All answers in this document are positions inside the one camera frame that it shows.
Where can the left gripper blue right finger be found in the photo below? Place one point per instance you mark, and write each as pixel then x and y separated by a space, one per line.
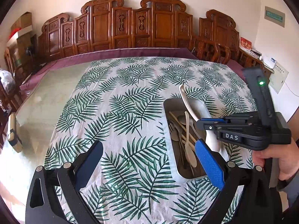
pixel 258 202

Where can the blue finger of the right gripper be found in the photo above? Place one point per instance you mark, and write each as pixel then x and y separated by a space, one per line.
pixel 208 123

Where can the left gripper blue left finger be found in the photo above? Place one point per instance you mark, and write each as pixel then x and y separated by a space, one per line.
pixel 43 205

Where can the large white ladle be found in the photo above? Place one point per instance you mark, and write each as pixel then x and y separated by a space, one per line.
pixel 211 139

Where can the dark brown wooden chopstick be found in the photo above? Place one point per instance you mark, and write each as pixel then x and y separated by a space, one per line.
pixel 183 127

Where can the white plastic fork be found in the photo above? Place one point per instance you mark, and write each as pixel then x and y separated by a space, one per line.
pixel 173 132

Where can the white soup spoon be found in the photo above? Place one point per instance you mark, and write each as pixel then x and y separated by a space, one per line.
pixel 190 156

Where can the stainless steel spoon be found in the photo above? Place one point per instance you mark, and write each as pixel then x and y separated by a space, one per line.
pixel 182 120

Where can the person's right hand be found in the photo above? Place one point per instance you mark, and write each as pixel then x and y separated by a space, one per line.
pixel 287 156

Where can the grey rectangular utensil tray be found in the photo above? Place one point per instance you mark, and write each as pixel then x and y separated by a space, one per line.
pixel 180 140

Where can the purple armchair cushion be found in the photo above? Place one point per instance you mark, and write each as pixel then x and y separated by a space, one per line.
pixel 237 68

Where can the white blue device box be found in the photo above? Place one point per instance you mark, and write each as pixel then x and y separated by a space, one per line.
pixel 269 62

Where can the small wooden block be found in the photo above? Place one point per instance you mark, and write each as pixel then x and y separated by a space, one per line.
pixel 12 137

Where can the red decorated box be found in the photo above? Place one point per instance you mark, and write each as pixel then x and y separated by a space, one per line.
pixel 245 45

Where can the palm leaf print tablecloth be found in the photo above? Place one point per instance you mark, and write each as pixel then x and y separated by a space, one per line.
pixel 119 102

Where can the carved wooden armchair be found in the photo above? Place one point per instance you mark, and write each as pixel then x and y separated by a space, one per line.
pixel 221 29

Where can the wooden chair at left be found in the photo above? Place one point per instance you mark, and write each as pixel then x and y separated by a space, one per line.
pixel 11 98

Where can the white plastic bag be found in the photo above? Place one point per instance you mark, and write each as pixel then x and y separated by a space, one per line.
pixel 7 81

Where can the purple bench cushion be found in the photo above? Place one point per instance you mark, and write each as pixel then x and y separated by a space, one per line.
pixel 100 55

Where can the carved wooden long bench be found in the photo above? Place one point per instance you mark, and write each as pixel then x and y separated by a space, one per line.
pixel 108 24

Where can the stacked cardboard boxes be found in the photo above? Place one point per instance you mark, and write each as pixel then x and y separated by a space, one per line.
pixel 20 38

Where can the white wall panel box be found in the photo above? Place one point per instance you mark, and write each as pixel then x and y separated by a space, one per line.
pixel 278 77

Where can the green wall sign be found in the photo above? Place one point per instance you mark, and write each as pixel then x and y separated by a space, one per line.
pixel 275 16

